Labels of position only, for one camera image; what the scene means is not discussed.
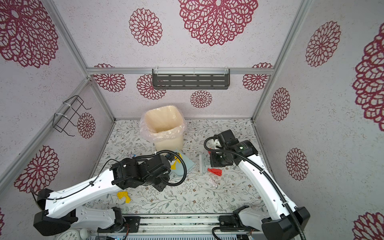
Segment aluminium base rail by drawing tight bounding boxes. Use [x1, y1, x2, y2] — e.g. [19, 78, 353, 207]
[52, 212, 305, 236]

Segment beige trash bin with liner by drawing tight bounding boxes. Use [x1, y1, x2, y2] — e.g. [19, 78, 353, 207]
[140, 106, 187, 151]

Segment yellow paper scrap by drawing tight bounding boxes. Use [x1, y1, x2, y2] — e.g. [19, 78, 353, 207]
[117, 191, 131, 204]
[171, 156, 182, 170]

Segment teal hand brush white bristles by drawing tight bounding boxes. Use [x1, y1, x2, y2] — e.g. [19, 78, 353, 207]
[199, 153, 207, 175]

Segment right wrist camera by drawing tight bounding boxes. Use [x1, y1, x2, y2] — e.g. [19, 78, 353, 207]
[207, 139, 222, 150]

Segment black wire wall rack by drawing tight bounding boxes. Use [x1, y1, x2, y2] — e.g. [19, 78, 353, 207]
[52, 95, 91, 137]

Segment red paper scrap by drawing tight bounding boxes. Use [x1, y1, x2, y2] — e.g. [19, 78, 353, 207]
[207, 168, 223, 177]

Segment pink paper scrap right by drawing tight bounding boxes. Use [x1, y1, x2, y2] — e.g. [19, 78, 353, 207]
[209, 177, 219, 189]

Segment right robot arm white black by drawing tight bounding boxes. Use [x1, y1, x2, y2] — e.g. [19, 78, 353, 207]
[204, 130, 311, 240]

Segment white dial gauge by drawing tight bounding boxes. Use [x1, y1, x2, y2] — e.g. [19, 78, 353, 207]
[55, 230, 80, 240]

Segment teal plastic dustpan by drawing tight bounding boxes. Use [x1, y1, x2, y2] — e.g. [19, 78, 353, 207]
[169, 149, 196, 178]

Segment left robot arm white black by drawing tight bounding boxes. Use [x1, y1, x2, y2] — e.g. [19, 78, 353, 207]
[31, 150, 188, 236]

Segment dark metal wall shelf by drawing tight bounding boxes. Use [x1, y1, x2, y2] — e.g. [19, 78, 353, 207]
[152, 68, 231, 90]

